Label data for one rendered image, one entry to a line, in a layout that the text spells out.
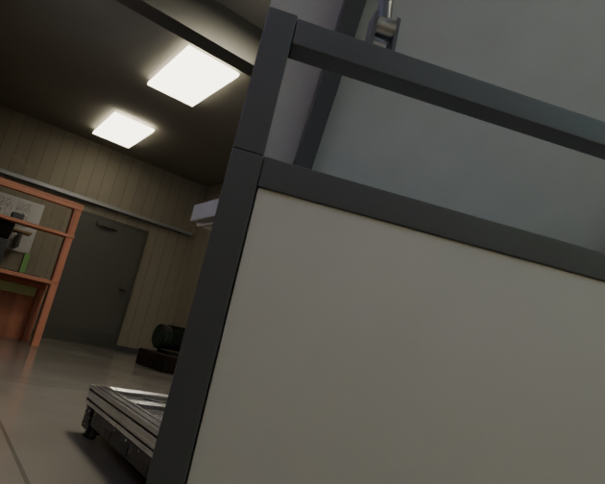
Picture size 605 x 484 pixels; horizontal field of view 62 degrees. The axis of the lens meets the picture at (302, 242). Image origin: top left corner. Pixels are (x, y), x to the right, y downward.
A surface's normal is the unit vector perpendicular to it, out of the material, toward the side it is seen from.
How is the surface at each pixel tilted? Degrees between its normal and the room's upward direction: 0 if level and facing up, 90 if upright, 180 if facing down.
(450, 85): 90
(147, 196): 90
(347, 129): 126
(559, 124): 90
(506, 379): 90
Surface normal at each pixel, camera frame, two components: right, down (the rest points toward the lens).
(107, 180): 0.59, -0.05
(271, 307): 0.22, -0.17
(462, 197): 0.05, 0.42
